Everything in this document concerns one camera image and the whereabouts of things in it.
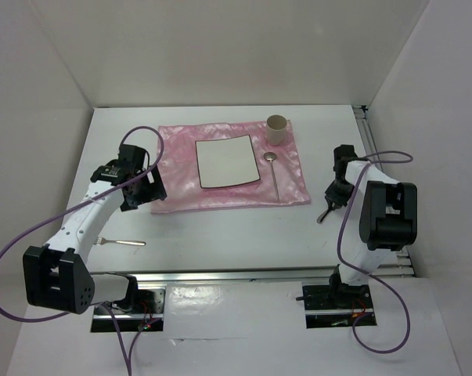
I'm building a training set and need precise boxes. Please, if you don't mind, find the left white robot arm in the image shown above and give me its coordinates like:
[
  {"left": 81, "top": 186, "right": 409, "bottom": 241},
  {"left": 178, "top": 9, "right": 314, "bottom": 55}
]
[{"left": 23, "top": 144, "right": 167, "bottom": 314}]

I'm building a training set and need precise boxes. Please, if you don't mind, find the square white plate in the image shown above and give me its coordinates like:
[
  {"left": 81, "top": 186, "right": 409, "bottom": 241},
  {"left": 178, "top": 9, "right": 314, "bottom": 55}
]
[{"left": 195, "top": 135, "right": 261, "bottom": 189}]

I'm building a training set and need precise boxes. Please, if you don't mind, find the silver knife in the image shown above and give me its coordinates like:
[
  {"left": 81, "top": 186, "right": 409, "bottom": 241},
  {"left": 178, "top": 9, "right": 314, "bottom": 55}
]
[{"left": 316, "top": 208, "right": 333, "bottom": 224}]

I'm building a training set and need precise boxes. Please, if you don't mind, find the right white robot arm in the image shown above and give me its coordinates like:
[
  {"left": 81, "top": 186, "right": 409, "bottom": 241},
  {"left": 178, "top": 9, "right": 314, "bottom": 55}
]
[{"left": 317, "top": 144, "right": 417, "bottom": 307}]

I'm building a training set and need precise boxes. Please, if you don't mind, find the aluminium table rail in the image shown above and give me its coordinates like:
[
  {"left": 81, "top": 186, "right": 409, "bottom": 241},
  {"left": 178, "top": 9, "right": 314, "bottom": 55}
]
[{"left": 47, "top": 103, "right": 416, "bottom": 285}]

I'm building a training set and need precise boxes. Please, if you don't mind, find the silver spoon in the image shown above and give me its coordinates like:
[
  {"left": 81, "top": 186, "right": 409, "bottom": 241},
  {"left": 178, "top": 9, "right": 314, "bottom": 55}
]
[{"left": 263, "top": 151, "right": 280, "bottom": 201}]

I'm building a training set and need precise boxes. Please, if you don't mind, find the pink satin cloth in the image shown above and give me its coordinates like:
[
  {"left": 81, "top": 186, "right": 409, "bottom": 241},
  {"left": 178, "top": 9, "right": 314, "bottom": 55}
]
[{"left": 151, "top": 121, "right": 311, "bottom": 214}]

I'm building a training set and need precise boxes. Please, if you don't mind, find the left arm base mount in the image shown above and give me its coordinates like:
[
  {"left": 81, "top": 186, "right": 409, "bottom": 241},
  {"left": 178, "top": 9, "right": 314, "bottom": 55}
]
[{"left": 90, "top": 286, "right": 166, "bottom": 333}]

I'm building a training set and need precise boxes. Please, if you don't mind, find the beige cup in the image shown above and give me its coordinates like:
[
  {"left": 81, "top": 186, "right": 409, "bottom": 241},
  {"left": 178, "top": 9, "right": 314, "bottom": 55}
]
[{"left": 265, "top": 114, "right": 287, "bottom": 146}]

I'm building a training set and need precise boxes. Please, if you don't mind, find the silver fork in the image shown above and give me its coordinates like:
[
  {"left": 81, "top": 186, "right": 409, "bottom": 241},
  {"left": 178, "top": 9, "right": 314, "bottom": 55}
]
[{"left": 94, "top": 237, "right": 146, "bottom": 247}]

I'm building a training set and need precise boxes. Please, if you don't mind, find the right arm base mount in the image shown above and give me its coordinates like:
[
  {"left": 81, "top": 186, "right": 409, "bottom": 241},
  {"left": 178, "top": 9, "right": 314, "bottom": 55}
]
[{"left": 295, "top": 284, "right": 377, "bottom": 329}]

